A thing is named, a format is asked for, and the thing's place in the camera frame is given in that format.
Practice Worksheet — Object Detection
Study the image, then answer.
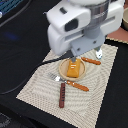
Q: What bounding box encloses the woven beige placemat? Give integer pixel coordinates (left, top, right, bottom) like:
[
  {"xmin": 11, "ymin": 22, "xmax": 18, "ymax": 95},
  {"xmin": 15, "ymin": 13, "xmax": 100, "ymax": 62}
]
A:
[{"xmin": 17, "ymin": 44, "xmax": 117, "ymax": 128}]

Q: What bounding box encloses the round beige plate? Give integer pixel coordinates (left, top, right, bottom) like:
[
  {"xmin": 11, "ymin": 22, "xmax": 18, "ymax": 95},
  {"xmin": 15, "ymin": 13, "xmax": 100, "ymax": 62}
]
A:
[{"xmin": 59, "ymin": 59, "xmax": 86, "ymax": 81}]

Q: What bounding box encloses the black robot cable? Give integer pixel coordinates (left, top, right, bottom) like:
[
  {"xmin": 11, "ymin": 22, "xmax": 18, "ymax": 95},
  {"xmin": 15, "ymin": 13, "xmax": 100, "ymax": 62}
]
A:
[{"xmin": 0, "ymin": 53, "xmax": 73, "ymax": 96}]

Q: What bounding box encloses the wooden handled knife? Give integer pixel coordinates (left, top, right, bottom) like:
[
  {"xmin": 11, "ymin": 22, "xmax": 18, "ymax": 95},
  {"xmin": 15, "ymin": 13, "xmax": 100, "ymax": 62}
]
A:
[{"xmin": 81, "ymin": 57, "xmax": 101, "ymax": 65}]

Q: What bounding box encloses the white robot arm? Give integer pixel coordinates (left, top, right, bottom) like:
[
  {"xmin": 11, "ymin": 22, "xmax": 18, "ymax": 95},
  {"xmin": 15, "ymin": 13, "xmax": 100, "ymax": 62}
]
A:
[{"xmin": 46, "ymin": 0, "xmax": 124, "ymax": 60}]

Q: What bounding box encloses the wooden handled fork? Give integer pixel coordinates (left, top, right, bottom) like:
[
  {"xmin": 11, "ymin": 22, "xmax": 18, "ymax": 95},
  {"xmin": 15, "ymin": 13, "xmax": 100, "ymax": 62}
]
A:
[{"xmin": 48, "ymin": 73, "xmax": 89, "ymax": 91}]

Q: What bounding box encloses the brown toy sausage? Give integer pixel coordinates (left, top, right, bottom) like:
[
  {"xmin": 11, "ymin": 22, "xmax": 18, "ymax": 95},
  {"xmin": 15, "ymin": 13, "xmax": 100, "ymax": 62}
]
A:
[{"xmin": 59, "ymin": 83, "xmax": 65, "ymax": 108}]

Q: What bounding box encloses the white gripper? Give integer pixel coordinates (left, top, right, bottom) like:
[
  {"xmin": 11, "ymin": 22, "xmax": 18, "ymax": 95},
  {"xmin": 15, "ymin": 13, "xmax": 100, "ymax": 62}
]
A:
[{"xmin": 47, "ymin": 0, "xmax": 125, "ymax": 60}]

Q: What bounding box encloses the blue basket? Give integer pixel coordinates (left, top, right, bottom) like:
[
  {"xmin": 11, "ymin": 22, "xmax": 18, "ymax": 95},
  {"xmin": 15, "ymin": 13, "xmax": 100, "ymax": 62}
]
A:
[{"xmin": 0, "ymin": 0, "xmax": 31, "ymax": 14}]

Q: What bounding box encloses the beige bowl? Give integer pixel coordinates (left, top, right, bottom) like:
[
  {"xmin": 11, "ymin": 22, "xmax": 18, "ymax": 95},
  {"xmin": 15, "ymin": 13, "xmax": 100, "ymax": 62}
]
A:
[{"xmin": 123, "ymin": 8, "xmax": 128, "ymax": 30}]

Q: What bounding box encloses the orange toy bread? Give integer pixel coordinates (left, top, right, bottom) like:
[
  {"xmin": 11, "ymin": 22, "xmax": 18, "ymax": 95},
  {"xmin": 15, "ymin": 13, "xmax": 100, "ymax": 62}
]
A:
[{"xmin": 67, "ymin": 59, "xmax": 81, "ymax": 78}]

